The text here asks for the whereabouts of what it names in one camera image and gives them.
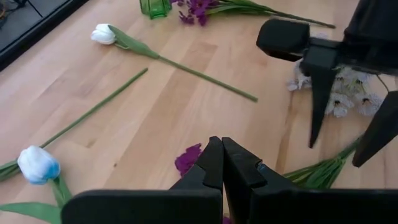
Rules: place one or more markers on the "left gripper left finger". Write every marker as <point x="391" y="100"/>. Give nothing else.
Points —
<point x="186" y="205"/>

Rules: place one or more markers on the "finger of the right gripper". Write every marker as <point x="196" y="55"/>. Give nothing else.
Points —
<point x="321" y="93"/>
<point x="379" y="130"/>

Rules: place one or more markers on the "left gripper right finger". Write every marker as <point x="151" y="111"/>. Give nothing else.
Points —
<point x="280" y="205"/>

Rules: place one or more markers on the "white veined flower spray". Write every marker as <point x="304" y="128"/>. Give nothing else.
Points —
<point x="339" y="105"/>

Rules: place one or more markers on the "purple artificial flower bunch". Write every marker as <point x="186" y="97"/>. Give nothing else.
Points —
<point x="199" y="9"/>
<point x="188" y="158"/>

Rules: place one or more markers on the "white blue-tipped artificial tulip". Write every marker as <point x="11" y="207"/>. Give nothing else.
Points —
<point x="37" y="165"/>

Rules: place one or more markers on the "green glass vase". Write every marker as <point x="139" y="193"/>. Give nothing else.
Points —
<point x="155" y="7"/>

